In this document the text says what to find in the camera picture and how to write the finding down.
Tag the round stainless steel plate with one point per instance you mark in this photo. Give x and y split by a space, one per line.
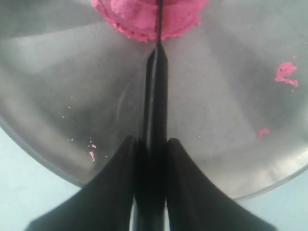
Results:
71 89

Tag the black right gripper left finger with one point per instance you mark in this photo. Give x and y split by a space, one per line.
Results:
104 204

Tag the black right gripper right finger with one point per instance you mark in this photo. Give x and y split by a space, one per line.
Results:
194 203

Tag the black plastic knife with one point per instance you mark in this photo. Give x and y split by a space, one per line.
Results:
151 166

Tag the pink clay lump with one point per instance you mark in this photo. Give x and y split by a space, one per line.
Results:
137 19

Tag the pink clay crumb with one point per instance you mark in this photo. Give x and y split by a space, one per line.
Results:
284 72

